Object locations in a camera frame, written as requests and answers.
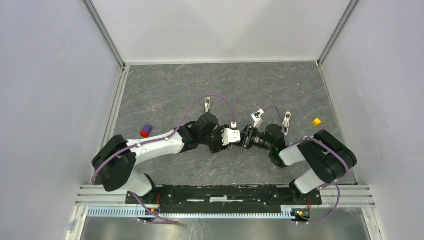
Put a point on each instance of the purple and red block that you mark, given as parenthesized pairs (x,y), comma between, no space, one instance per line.
(146,130)

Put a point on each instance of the white plastic hook piece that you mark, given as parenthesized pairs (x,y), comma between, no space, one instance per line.
(286,123)

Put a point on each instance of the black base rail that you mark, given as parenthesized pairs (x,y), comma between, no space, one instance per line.
(227,199)

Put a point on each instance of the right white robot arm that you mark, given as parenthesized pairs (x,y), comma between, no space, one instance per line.
(328,158)

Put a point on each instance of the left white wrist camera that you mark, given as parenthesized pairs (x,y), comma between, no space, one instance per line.
(231,134)

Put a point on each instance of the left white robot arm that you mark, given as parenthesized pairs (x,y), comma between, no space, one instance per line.
(114,164)

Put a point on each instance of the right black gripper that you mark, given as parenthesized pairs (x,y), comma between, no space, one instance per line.
(246,136)

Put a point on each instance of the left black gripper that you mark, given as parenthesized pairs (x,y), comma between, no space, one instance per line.
(219,147)

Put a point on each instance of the yellow cube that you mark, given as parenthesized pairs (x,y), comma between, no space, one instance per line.
(316,122)

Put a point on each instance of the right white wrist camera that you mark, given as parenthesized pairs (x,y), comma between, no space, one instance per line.
(257,118)

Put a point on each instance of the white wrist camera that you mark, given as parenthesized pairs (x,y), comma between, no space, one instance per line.
(257,118)
(231,134)

